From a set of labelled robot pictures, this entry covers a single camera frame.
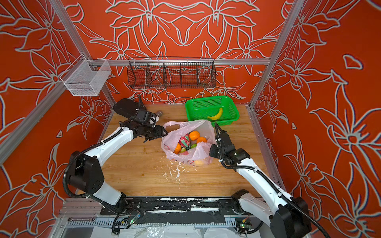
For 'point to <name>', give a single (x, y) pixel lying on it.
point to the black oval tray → (127, 107)
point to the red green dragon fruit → (184, 141)
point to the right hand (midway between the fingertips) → (209, 148)
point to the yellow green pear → (199, 162)
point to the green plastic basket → (216, 109)
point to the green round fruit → (193, 146)
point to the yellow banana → (217, 116)
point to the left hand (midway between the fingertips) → (164, 132)
